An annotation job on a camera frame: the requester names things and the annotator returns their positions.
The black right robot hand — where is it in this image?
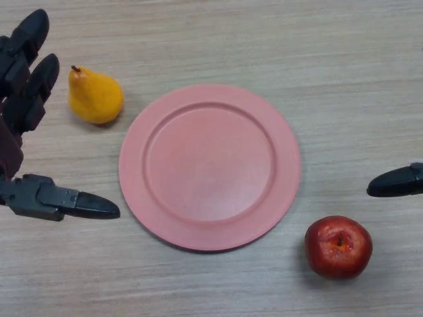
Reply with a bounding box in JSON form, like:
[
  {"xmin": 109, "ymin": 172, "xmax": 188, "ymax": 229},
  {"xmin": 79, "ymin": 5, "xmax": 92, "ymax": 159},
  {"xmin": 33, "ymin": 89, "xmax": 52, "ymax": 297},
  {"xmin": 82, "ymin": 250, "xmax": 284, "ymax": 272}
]
[{"xmin": 367, "ymin": 162, "xmax": 423, "ymax": 198}]

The red apple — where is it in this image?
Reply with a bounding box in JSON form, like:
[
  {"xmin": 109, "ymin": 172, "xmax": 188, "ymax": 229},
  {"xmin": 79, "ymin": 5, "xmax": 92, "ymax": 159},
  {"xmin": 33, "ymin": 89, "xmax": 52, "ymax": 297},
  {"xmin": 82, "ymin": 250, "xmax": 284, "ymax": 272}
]
[{"xmin": 304, "ymin": 215, "xmax": 374, "ymax": 280}]

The pink round plate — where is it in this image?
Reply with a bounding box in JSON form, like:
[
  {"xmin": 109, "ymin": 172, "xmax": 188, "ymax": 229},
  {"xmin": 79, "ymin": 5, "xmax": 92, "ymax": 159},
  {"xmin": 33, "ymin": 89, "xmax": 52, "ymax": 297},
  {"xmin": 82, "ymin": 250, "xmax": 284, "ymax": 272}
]
[{"xmin": 118, "ymin": 83, "xmax": 302, "ymax": 254}]

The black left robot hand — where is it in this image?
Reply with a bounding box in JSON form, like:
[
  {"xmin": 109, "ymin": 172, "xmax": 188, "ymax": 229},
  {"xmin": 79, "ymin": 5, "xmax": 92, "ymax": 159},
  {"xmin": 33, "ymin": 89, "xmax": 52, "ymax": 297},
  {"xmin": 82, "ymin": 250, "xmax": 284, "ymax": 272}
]
[{"xmin": 0, "ymin": 9, "xmax": 121, "ymax": 222}]

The yellow pear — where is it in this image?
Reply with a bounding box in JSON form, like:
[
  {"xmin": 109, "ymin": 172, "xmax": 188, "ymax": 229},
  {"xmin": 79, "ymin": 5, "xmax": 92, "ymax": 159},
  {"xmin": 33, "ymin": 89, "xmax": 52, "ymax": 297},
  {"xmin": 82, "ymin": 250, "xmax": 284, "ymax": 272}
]
[{"xmin": 67, "ymin": 65, "xmax": 125, "ymax": 125}]

